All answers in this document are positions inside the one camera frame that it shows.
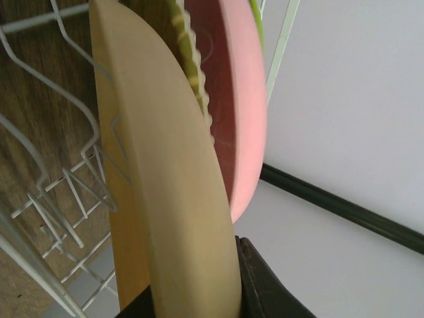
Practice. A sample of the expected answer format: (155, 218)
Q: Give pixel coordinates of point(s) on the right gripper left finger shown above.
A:
(140, 307)

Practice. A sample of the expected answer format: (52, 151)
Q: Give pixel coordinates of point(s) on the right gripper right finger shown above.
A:
(263, 294)

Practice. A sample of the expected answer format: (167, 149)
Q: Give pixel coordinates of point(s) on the tan bottom plate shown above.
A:
(172, 231)

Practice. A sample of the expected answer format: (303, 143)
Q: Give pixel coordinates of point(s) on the white wire dish rack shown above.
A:
(55, 202)

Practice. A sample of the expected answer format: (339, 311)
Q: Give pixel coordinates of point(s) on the pink plate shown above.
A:
(232, 60)

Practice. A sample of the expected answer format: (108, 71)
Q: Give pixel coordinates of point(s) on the woven pattern plate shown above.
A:
(191, 57)

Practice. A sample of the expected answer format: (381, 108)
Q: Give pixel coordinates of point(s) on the green plate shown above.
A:
(258, 20)

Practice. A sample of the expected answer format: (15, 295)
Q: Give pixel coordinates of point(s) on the black right frame post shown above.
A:
(347, 210)

